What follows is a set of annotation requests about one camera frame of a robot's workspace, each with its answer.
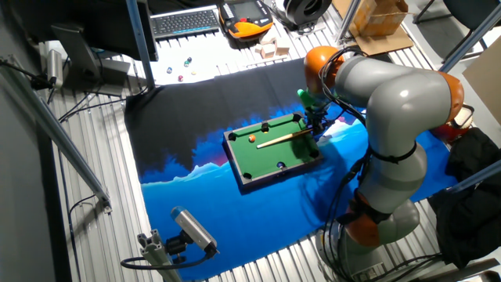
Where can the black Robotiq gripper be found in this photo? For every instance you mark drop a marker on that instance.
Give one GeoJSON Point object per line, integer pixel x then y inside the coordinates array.
{"type": "Point", "coordinates": [317, 116]}

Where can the orange pool ball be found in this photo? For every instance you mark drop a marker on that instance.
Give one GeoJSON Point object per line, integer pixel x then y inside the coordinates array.
{"type": "Point", "coordinates": [252, 138]}

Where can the grey and orange KUKA arm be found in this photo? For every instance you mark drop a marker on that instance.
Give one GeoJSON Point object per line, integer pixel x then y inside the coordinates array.
{"type": "Point", "coordinates": [391, 102]}

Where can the miniature green pool table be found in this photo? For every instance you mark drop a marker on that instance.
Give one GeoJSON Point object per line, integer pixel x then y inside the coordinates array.
{"type": "Point", "coordinates": [270, 160]}

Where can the large wooden block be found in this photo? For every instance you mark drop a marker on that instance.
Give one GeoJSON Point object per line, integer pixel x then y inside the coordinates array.
{"type": "Point", "coordinates": [282, 51]}

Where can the medium wooden block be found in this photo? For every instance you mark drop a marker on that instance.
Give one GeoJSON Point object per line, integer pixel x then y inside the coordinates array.
{"type": "Point", "coordinates": [268, 51]}

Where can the small wooden block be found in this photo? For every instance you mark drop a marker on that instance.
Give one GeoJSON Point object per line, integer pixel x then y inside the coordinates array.
{"type": "Point", "coordinates": [258, 49]}

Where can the pale wooden block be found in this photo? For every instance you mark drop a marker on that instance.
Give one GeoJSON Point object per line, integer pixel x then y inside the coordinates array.
{"type": "Point", "coordinates": [270, 38]}

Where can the black filament spool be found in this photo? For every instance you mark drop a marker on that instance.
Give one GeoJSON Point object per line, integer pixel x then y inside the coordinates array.
{"type": "Point", "coordinates": [307, 9]}

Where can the blue and black printed cloth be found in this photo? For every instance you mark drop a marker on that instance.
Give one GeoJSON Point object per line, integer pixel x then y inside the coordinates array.
{"type": "Point", "coordinates": [235, 219]}

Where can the brown cardboard box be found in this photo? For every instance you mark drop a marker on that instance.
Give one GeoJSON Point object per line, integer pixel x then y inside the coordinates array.
{"type": "Point", "coordinates": [383, 15]}

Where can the orange and black teach pendant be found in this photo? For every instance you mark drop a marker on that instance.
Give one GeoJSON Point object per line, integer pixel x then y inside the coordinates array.
{"type": "Point", "coordinates": [246, 19]}

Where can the black fabric bag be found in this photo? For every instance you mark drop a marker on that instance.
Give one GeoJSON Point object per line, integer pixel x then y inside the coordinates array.
{"type": "Point", "coordinates": [469, 203]}

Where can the black computer keyboard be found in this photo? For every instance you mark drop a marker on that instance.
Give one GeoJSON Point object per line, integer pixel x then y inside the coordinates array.
{"type": "Point", "coordinates": [184, 23]}

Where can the brown cardboard panel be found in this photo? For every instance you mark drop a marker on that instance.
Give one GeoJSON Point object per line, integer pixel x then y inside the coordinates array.
{"type": "Point", "coordinates": [485, 82]}

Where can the dark office chair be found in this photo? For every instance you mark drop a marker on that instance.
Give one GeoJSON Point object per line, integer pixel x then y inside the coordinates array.
{"type": "Point", "coordinates": [466, 11]}

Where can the short aluminium profile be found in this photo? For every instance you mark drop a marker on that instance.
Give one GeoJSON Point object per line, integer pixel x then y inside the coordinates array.
{"type": "Point", "coordinates": [156, 254]}

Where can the black computer monitor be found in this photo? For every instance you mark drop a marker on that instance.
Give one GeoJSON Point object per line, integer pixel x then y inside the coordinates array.
{"type": "Point", "coordinates": [78, 23]}

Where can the aluminium frame post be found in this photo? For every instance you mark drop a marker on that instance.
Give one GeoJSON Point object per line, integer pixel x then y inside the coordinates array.
{"type": "Point", "coordinates": [469, 39]}
{"type": "Point", "coordinates": [139, 39]}
{"type": "Point", "coordinates": [477, 176]}
{"type": "Point", "coordinates": [348, 19]}

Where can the grey camera with blue end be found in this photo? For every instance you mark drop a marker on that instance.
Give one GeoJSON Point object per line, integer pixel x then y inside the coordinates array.
{"type": "Point", "coordinates": [193, 229]}

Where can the long aluminium rail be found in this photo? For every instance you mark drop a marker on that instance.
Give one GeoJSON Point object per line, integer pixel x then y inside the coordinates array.
{"type": "Point", "coordinates": [58, 137]}

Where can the silver cylindrical camera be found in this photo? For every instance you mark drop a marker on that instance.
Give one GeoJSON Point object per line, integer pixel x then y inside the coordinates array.
{"type": "Point", "coordinates": [55, 66]}

